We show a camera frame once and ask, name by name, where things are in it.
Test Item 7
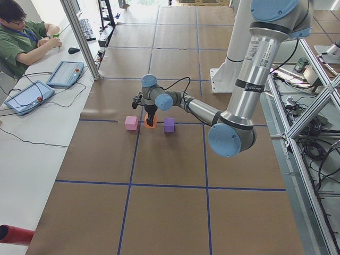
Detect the black computer mouse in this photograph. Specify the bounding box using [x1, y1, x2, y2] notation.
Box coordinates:
[68, 47, 80, 55]

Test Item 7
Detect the purple block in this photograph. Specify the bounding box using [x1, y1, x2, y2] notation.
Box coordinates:
[164, 117, 175, 133]

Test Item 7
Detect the black keyboard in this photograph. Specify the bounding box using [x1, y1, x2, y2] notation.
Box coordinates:
[79, 19, 96, 41]

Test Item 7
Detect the aluminium frame post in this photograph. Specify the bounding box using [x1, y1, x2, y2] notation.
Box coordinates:
[60, 0, 102, 81]

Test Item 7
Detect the teach pendant tablet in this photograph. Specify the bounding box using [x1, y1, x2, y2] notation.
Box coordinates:
[46, 61, 84, 88]
[4, 80, 55, 115]

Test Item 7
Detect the seated person green shirt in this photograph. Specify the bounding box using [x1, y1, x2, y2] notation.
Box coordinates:
[1, 1, 62, 78]

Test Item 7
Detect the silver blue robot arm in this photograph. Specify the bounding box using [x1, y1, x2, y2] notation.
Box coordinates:
[132, 1, 313, 157]

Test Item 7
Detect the green bottle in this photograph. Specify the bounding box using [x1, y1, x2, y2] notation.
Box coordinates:
[53, 33, 61, 48]

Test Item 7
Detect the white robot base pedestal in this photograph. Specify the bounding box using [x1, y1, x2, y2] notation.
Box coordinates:
[210, 0, 252, 93]

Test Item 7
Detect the red cylinder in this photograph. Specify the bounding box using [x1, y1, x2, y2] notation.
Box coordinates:
[1, 224, 35, 246]

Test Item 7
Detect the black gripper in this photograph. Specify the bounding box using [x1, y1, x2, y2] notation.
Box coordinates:
[144, 105, 157, 126]

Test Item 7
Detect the pink block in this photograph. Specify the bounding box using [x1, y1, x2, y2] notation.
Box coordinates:
[124, 116, 139, 131]

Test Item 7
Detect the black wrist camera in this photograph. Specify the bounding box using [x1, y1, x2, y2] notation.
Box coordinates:
[132, 92, 144, 109]

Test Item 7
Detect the near teach pendant tablet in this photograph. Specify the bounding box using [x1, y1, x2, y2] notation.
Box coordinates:
[4, 80, 55, 115]

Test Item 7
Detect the black cable bundle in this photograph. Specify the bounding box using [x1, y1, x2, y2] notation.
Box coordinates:
[297, 116, 340, 186]

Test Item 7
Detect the aluminium frame rack right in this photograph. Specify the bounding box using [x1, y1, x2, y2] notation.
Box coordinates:
[261, 33, 339, 254]

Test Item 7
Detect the orange block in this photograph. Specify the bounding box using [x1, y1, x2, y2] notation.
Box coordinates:
[144, 114, 157, 129]

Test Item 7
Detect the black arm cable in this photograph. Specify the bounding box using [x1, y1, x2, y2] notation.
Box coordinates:
[158, 76, 192, 99]

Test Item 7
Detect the far teach pendant tablet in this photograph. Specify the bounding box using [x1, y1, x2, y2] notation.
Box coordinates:
[46, 61, 84, 88]

